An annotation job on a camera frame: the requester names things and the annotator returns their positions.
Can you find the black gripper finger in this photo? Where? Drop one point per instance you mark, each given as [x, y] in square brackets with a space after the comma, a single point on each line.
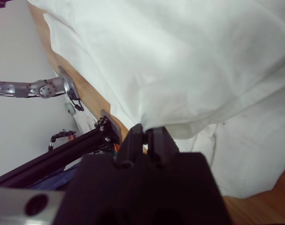
[162, 145]
[131, 145]

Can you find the white T-shirt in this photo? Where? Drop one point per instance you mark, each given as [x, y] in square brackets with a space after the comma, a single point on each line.
[179, 70]

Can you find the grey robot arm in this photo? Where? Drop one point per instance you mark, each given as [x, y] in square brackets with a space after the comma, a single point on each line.
[20, 88]

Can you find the dark blue fabric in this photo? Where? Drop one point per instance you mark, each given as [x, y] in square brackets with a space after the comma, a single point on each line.
[53, 178]

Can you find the dark post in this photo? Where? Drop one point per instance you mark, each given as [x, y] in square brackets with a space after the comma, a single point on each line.
[50, 157]

